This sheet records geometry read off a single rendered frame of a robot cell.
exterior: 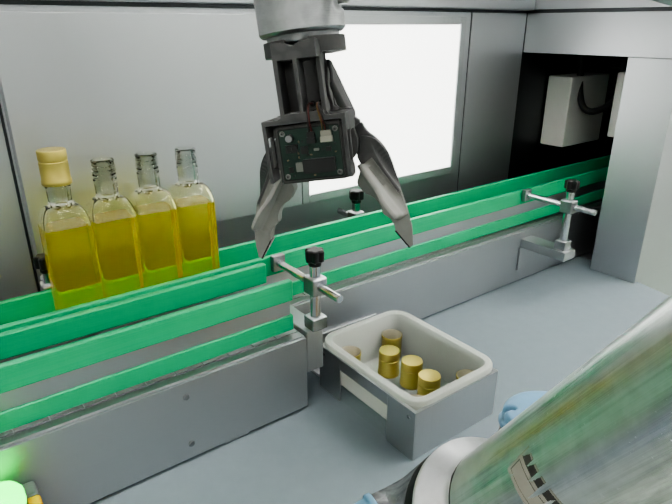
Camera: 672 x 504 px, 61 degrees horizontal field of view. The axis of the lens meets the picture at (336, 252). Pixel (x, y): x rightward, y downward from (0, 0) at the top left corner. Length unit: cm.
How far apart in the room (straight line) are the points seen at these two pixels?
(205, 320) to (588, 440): 57
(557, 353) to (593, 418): 85
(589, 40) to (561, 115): 25
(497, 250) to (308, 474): 68
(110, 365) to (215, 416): 17
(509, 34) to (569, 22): 13
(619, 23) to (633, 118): 20
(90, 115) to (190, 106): 15
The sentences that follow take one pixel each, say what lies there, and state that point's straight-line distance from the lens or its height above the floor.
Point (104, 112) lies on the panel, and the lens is 93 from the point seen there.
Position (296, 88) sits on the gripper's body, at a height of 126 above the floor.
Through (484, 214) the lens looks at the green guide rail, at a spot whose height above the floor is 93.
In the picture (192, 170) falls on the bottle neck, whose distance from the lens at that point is 84.
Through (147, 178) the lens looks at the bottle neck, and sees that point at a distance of 82.
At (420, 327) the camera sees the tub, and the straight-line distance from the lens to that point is 97.
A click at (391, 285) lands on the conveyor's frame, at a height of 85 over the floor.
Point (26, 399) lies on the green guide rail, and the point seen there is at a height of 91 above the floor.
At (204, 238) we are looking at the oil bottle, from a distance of 86.
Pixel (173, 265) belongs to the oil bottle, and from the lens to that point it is 85.
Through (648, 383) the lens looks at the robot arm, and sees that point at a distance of 26.
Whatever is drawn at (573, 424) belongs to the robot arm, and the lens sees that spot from 29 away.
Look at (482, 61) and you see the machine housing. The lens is 144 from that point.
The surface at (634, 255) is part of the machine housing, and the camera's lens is 146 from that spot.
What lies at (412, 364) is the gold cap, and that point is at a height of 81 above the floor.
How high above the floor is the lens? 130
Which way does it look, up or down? 22 degrees down
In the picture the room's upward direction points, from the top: straight up
